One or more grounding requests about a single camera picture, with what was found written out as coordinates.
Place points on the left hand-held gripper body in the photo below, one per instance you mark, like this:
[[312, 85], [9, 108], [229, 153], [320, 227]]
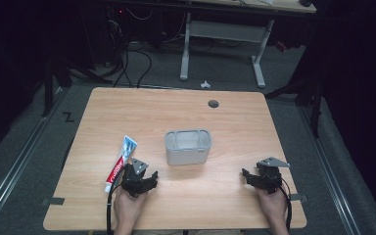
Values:
[[133, 182]]

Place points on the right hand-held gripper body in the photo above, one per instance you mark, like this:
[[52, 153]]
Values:
[[269, 178]]

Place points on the red white blue toothpaste tube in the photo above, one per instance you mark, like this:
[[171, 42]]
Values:
[[121, 161]]

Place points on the grey divided holder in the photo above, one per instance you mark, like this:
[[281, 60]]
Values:
[[187, 153]]

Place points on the person's left hand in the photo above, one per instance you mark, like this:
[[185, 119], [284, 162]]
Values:
[[127, 205]]

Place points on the person's right hand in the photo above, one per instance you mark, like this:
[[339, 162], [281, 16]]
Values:
[[272, 204]]

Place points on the grey tape strip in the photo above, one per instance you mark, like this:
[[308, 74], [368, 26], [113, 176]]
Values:
[[299, 197], [54, 201]]

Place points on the black round table grommet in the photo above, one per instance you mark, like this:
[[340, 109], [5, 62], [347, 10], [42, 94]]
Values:
[[213, 104]]

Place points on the black metal stand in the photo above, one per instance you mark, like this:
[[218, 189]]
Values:
[[316, 111], [48, 88]]

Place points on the black zigzag floor tape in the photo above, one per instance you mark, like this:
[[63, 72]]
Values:
[[68, 117]]

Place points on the small white floor object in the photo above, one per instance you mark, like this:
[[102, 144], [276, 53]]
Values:
[[205, 85]]

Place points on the small red object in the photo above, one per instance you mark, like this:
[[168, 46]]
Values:
[[281, 46]]

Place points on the wooden desk with white legs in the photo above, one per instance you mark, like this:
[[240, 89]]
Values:
[[225, 31]]

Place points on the dark computer tower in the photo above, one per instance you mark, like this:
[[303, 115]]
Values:
[[115, 32]]

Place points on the metal floor rail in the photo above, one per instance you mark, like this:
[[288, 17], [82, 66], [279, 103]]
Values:
[[16, 166], [329, 169]]

